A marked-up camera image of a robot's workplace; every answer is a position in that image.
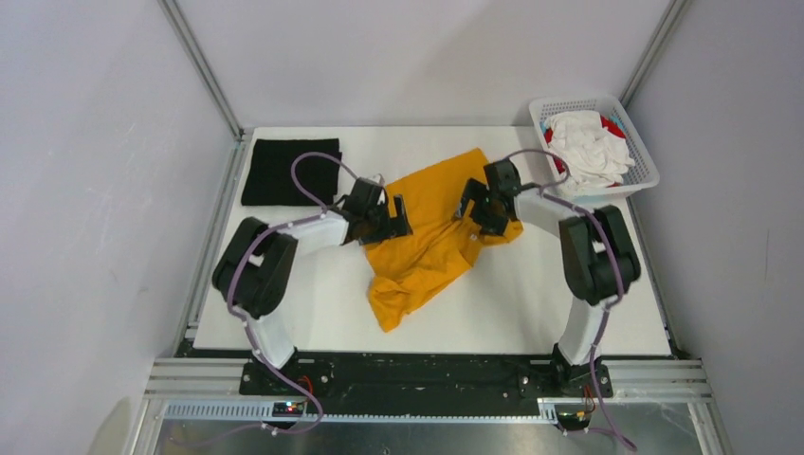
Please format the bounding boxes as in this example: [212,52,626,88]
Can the folded black t shirt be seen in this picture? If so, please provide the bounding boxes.
[241,138,342,207]

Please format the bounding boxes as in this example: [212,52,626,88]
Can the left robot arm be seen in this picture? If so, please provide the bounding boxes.
[211,177,412,394]

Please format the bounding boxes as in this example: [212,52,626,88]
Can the left corner aluminium post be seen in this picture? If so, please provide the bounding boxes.
[157,0,244,141]

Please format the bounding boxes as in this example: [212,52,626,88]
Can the right controller board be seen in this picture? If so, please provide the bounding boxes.
[555,410,591,435]

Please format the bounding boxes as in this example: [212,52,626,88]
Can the right corner aluminium post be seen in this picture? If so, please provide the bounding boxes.
[619,0,692,107]

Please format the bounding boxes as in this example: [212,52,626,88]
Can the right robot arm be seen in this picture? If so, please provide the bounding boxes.
[455,158,641,397]

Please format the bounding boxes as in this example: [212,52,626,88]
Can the yellow t shirt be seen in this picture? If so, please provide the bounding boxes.
[364,148,523,333]

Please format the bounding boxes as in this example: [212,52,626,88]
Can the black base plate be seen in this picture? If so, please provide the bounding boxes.
[239,352,613,418]

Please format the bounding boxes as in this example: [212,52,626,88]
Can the white plastic basket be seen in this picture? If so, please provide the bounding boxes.
[528,95,659,203]

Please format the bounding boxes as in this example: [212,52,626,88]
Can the corner aluminium post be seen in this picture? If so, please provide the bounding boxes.
[157,0,244,141]
[619,0,692,107]

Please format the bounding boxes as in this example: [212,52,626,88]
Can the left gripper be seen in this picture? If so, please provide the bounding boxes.
[359,196,412,247]

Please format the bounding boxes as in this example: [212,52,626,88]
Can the left controller board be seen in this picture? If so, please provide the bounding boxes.
[271,401,306,418]

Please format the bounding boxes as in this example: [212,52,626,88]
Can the controller board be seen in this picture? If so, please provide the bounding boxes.
[271,401,306,418]
[555,410,591,435]

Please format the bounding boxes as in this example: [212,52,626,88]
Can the white t shirt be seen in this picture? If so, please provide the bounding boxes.
[543,110,637,197]

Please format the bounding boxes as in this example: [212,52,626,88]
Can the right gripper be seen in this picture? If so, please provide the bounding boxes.
[452,177,510,237]

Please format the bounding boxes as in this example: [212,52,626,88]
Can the aluminium frame rail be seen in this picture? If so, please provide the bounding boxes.
[145,358,717,424]

